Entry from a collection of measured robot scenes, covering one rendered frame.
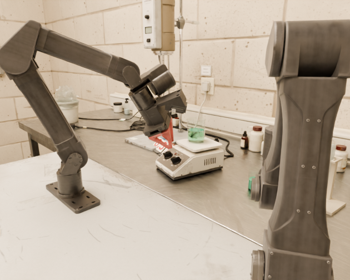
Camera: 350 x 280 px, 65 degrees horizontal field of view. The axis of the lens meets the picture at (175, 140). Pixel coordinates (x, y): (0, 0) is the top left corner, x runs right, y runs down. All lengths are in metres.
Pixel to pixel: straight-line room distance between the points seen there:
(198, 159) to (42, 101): 0.47
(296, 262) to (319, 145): 0.13
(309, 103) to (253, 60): 0.99
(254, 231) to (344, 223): 0.22
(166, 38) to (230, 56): 0.34
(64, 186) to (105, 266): 0.29
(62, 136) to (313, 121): 0.57
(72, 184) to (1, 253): 0.22
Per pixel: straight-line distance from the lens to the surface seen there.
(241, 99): 1.35
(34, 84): 0.71
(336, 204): 0.82
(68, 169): 0.75
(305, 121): 0.33
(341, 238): 0.71
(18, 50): 0.70
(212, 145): 0.91
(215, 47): 1.43
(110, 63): 0.71
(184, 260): 0.56
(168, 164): 0.89
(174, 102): 0.74
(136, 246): 0.60
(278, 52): 0.33
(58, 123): 0.73
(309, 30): 0.34
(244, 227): 0.67
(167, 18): 1.20
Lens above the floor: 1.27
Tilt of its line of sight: 17 degrees down
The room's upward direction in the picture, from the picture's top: straight up
